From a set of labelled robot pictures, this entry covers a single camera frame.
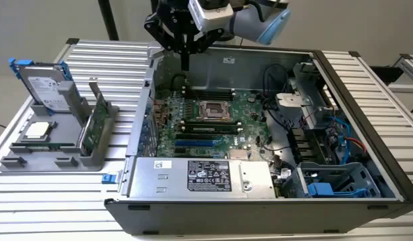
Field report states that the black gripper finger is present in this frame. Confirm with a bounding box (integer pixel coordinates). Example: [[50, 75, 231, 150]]
[[186, 27, 227, 71], [144, 14, 187, 71]]

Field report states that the green graphics card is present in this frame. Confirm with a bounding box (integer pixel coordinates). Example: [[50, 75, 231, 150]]
[[78, 77, 108, 156]]

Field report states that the black stand pole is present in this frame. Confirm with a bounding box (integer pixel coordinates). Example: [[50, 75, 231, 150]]
[[98, 0, 120, 41]]

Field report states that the black RAM slot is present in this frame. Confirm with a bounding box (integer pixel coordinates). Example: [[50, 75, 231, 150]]
[[184, 93, 236, 98], [180, 120, 243, 127], [184, 90, 236, 95], [183, 87, 236, 92], [186, 96, 236, 101]]

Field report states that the CPU socket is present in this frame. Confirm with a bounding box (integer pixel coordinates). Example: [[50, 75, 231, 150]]
[[196, 100, 235, 121]]

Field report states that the green motherboard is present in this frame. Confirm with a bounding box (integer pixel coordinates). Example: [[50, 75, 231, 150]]
[[152, 89, 272, 161]]

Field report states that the green RAM stick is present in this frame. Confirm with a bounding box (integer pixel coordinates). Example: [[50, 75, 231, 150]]
[[184, 127, 239, 133], [11, 142, 75, 149]]

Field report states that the silver metal drive cage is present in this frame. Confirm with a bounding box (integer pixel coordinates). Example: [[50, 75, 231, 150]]
[[275, 62, 340, 130]]

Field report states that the black expansion slot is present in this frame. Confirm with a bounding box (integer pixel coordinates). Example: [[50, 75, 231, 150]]
[[175, 134, 218, 141]]

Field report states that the hard disk in blue carrier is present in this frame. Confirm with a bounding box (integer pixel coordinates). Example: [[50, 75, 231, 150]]
[[8, 57, 90, 116]]

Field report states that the blue expansion slot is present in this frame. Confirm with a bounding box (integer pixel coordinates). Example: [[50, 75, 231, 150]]
[[175, 140, 218, 148]]

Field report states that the small silver heatsink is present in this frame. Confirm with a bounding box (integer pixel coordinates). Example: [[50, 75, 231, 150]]
[[228, 150, 254, 160]]

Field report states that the grey parts rack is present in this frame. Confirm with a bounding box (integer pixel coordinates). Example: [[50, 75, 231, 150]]
[[0, 81, 120, 173]]

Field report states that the silver CPU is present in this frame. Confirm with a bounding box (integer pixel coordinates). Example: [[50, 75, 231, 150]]
[[23, 122, 58, 139]]

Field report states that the black connector block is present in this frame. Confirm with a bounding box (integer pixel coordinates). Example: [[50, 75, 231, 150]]
[[370, 65, 404, 83]]

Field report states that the blue case latch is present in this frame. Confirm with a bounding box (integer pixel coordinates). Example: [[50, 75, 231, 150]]
[[102, 170, 123, 184]]

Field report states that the silver power supply unit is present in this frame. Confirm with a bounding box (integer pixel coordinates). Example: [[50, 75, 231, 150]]
[[127, 157, 278, 199]]

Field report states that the blue-grey disk bay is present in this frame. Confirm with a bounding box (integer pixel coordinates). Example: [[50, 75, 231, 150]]
[[282, 162, 383, 199]]

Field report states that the dark grey PC case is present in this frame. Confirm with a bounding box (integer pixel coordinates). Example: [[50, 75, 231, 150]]
[[103, 41, 413, 236]]

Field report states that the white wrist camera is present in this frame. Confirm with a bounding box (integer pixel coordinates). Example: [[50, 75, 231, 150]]
[[188, 0, 235, 31]]

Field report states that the small black wire loop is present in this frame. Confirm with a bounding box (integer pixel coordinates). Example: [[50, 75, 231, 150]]
[[172, 73, 190, 91]]

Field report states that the large black wire loop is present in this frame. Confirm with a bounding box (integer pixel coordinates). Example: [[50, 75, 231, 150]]
[[262, 64, 291, 101]]

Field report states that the blue wire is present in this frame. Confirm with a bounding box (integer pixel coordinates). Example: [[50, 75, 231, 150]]
[[327, 115, 354, 146]]

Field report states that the red wire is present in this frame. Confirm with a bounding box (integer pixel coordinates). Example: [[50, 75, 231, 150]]
[[346, 137, 367, 154]]

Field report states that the aluminium frame table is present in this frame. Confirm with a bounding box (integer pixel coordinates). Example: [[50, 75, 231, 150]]
[[387, 54, 413, 93]]

